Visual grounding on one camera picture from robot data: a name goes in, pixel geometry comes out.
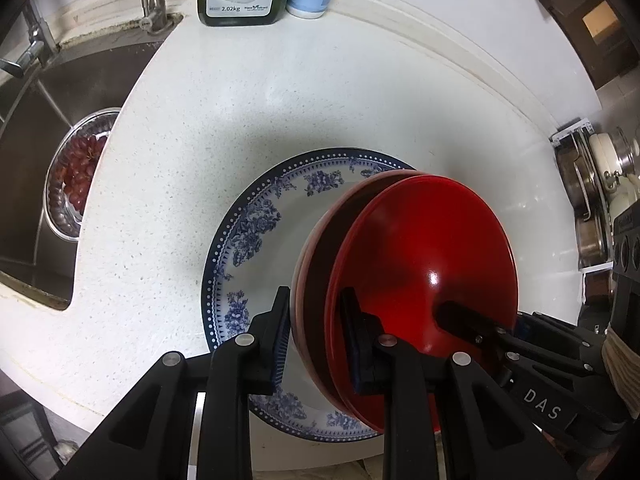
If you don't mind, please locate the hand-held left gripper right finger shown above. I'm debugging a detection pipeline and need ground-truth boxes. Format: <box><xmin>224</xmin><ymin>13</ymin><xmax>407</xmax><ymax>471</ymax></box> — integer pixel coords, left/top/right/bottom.
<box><xmin>340</xmin><ymin>287</ymin><xmax>551</xmax><ymax>480</ymax></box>

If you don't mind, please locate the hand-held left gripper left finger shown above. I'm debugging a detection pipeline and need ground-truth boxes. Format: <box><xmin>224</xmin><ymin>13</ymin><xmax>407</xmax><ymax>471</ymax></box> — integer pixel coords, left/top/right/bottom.
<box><xmin>52</xmin><ymin>286</ymin><xmax>292</xmax><ymax>480</ymax></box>

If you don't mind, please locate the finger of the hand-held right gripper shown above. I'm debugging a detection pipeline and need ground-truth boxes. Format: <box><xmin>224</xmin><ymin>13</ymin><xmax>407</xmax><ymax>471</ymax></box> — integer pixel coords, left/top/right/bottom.
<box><xmin>514</xmin><ymin>310</ymin><xmax>608</xmax><ymax>376</ymax></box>
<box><xmin>436</xmin><ymin>301</ymin><xmax>518</xmax><ymax>383</ymax></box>

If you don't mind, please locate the large blue floral plate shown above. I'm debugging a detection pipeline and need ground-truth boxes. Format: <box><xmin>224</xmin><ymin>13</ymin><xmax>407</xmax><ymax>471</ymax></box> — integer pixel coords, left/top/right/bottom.
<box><xmin>201</xmin><ymin>148</ymin><xmax>421</xmax><ymax>443</ymax></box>

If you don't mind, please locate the pink bowl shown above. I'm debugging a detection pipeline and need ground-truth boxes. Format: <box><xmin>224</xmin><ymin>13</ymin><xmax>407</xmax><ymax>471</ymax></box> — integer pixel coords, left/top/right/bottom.
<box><xmin>300</xmin><ymin>169</ymin><xmax>441</xmax><ymax>411</ymax></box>

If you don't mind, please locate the red and black bowl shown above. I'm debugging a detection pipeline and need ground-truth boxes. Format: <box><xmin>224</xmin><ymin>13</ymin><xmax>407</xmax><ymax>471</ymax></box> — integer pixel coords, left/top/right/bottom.
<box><xmin>324</xmin><ymin>176</ymin><xmax>518</xmax><ymax>433</ymax></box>

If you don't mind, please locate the steel pot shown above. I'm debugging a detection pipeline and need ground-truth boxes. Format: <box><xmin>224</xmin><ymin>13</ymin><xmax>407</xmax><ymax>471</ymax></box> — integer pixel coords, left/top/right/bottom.
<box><xmin>555</xmin><ymin>145</ymin><xmax>601</xmax><ymax>211</ymax></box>
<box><xmin>575</xmin><ymin>210</ymin><xmax>613</xmax><ymax>271</ymax></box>

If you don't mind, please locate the cream pot with glass lid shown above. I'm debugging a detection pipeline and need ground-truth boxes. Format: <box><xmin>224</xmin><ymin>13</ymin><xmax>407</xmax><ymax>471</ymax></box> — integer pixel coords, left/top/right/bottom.
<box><xmin>590</xmin><ymin>127</ymin><xmax>640</xmax><ymax>193</ymax></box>

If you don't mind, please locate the metal pot rack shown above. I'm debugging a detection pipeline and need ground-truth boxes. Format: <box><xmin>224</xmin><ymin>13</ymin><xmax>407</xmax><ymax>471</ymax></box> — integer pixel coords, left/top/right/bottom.
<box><xmin>551</xmin><ymin>117</ymin><xmax>640</xmax><ymax>273</ymax></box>

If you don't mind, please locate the steel colander bowl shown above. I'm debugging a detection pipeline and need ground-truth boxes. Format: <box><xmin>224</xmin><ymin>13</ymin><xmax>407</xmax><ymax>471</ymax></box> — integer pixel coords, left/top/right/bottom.
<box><xmin>44</xmin><ymin>107</ymin><xmax>123</xmax><ymax>243</ymax></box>

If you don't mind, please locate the bunch of red grapes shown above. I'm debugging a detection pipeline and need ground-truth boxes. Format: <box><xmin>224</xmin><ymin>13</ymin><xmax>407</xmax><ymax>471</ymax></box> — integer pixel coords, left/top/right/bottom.
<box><xmin>55</xmin><ymin>132</ymin><xmax>108</xmax><ymax>211</ymax></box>

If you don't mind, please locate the stainless steel sink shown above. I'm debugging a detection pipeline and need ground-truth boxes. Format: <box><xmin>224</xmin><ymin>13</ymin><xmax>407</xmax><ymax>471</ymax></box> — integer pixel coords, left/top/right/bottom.
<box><xmin>0</xmin><ymin>42</ymin><xmax>166</xmax><ymax>311</ymax></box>

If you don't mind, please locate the large chrome faucet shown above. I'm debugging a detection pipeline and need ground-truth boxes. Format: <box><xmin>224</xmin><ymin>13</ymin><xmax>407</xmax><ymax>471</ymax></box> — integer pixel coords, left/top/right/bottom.
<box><xmin>0</xmin><ymin>2</ymin><xmax>61</xmax><ymax>78</ymax></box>

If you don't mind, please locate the dark brown window frame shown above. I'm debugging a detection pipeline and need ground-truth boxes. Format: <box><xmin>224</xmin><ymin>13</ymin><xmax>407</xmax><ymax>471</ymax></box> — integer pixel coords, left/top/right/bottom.
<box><xmin>500</xmin><ymin>0</ymin><xmax>640</xmax><ymax>91</ymax></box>

